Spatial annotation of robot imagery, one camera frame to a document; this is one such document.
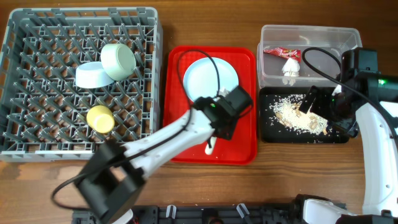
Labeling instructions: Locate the white plastic spoon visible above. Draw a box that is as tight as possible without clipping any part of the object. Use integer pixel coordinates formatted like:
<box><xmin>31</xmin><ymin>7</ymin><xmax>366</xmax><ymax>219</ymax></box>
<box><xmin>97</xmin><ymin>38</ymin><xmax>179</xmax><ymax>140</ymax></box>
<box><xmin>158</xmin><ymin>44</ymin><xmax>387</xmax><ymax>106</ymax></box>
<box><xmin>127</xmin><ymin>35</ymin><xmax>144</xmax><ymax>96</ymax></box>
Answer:
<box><xmin>205</xmin><ymin>136</ymin><xmax>217</xmax><ymax>155</ymax></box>

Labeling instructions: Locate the white rice pile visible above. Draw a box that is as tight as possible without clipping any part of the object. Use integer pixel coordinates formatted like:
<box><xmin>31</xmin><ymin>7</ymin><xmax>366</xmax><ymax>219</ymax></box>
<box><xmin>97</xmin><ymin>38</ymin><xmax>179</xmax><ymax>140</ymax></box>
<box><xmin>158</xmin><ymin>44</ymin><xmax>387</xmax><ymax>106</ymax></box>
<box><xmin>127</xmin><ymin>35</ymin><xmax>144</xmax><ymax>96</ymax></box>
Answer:
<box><xmin>269</xmin><ymin>95</ymin><xmax>328</xmax><ymax>136</ymax></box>

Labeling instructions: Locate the light blue plate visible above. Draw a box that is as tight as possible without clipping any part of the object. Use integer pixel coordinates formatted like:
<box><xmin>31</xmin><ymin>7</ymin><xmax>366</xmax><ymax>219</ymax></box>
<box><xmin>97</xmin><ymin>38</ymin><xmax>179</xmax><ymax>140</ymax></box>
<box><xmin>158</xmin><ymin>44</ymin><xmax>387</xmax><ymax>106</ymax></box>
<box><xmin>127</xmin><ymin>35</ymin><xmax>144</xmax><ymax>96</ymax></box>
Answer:
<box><xmin>183</xmin><ymin>57</ymin><xmax>239</xmax><ymax>101</ymax></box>

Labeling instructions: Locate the green bowl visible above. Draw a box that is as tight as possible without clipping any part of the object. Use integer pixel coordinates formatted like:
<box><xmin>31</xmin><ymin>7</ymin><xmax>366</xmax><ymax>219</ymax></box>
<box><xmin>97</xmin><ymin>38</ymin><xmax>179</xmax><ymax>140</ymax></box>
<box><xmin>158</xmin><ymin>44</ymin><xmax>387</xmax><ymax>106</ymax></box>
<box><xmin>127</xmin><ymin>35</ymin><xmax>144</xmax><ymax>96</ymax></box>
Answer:
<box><xmin>100</xmin><ymin>44</ymin><xmax>136</xmax><ymax>81</ymax></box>

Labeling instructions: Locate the yellow plastic cup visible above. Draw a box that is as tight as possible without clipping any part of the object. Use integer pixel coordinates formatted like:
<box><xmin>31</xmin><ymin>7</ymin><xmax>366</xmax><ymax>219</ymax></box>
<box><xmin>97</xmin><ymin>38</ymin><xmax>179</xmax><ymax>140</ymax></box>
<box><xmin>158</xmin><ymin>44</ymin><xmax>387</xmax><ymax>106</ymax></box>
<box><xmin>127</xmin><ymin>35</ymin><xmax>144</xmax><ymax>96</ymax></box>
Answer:
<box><xmin>86</xmin><ymin>105</ymin><xmax>115</xmax><ymax>134</ymax></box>

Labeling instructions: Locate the light blue small bowl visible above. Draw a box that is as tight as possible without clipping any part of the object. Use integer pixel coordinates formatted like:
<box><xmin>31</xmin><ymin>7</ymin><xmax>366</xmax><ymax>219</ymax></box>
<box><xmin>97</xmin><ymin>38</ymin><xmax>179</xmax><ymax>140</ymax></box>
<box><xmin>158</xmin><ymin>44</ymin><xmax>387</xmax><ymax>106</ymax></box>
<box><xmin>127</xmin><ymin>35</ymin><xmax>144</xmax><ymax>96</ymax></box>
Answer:
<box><xmin>75</xmin><ymin>62</ymin><xmax>114</xmax><ymax>89</ymax></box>

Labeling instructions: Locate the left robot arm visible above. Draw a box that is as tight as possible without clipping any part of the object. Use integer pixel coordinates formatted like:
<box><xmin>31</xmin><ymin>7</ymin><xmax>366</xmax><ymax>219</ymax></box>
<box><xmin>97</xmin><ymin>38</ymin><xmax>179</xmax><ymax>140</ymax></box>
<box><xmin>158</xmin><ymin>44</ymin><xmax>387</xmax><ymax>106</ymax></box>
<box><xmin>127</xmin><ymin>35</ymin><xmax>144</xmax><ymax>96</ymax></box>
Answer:
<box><xmin>73</xmin><ymin>96</ymin><xmax>252</xmax><ymax>223</ymax></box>

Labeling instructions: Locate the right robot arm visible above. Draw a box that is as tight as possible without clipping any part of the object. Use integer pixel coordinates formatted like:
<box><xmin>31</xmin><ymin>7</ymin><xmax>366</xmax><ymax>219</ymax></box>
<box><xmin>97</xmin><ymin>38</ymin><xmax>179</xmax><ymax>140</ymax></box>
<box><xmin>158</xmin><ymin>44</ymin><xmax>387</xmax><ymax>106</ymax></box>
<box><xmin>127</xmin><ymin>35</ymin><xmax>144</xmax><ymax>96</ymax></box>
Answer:
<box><xmin>299</xmin><ymin>47</ymin><xmax>397</xmax><ymax>223</ymax></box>

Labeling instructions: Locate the black waste tray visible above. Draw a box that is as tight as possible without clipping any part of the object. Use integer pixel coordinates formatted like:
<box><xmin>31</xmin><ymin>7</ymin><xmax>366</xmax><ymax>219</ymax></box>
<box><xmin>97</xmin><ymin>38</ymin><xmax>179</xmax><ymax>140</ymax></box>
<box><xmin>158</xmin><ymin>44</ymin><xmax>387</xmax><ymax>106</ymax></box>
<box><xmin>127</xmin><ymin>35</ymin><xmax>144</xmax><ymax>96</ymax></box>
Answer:
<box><xmin>258</xmin><ymin>86</ymin><xmax>349</xmax><ymax>144</ymax></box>

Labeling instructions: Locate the grey dishwasher rack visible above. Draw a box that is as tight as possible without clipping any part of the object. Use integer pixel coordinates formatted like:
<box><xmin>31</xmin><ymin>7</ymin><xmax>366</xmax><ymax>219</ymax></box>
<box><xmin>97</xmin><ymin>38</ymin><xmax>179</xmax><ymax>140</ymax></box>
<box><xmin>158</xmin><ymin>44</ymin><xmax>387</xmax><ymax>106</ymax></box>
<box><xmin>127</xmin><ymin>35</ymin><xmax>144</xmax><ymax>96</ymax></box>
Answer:
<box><xmin>1</xmin><ymin>7</ymin><xmax>163</xmax><ymax>162</ymax></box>

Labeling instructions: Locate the red plastic tray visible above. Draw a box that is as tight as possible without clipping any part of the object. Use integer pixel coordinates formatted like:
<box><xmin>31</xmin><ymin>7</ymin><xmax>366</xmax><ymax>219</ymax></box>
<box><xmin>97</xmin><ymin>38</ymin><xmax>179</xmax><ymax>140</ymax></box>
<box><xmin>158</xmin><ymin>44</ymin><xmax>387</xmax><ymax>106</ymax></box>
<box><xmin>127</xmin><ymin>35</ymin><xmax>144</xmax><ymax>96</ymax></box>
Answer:
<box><xmin>162</xmin><ymin>45</ymin><xmax>257</xmax><ymax>166</ymax></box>

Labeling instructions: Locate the white crumpled tissue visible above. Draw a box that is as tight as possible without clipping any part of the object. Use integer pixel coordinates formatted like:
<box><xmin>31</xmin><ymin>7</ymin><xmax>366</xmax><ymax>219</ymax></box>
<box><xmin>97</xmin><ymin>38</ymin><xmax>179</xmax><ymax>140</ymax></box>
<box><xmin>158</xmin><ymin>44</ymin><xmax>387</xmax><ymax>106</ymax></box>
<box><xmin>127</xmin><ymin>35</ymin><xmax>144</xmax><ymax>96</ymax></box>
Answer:
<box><xmin>282</xmin><ymin>58</ymin><xmax>300</xmax><ymax>77</ymax></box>

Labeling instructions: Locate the red snack wrapper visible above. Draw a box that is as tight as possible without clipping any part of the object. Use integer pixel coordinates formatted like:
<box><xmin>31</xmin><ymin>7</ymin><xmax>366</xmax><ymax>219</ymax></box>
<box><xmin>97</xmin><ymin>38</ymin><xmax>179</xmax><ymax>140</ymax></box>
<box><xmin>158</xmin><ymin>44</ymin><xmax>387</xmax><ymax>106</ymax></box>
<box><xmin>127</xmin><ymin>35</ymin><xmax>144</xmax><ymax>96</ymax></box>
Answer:
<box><xmin>264</xmin><ymin>47</ymin><xmax>301</xmax><ymax>62</ymax></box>

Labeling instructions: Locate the clear plastic bin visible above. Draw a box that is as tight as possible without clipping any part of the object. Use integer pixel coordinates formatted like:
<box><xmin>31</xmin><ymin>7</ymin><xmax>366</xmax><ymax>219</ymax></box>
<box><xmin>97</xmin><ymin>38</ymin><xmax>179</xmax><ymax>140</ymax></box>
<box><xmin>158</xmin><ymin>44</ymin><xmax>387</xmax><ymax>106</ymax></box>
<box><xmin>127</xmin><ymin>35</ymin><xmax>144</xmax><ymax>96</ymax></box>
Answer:
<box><xmin>257</xmin><ymin>25</ymin><xmax>363</xmax><ymax>88</ymax></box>

